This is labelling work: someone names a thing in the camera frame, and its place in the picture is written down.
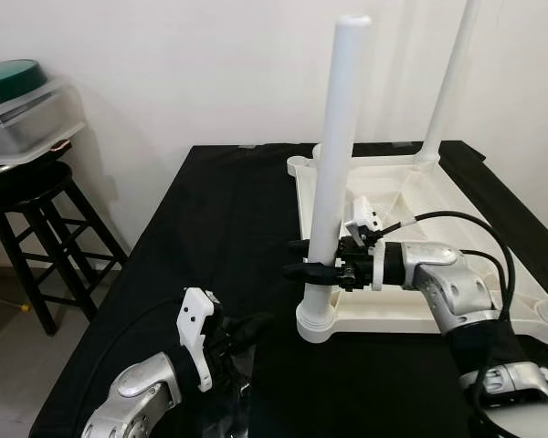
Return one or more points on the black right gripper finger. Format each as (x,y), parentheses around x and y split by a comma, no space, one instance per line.
(300,245)
(310,273)

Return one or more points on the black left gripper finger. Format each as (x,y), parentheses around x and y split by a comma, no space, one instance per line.
(251,328)

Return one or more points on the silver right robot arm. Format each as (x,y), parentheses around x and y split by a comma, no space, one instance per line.
(447,283)

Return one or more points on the white plastic children table top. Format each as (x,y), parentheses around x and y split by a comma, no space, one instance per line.
(420,201)

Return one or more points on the clear tape patch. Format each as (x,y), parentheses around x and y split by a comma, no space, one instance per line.
(247,146)
(228,412)
(397,145)

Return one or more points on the black tablecloth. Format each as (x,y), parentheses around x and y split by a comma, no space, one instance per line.
(210,237)

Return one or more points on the black round stool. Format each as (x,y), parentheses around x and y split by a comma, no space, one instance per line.
(32,196)

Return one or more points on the clear container green lid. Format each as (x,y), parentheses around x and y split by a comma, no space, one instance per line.
(23,105)

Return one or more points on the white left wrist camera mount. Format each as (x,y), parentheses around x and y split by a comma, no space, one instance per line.
(194,333)

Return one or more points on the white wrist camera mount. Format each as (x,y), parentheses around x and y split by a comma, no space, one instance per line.
(194,333)
(363,219)

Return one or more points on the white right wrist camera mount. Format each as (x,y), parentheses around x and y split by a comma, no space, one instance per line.
(363,219)

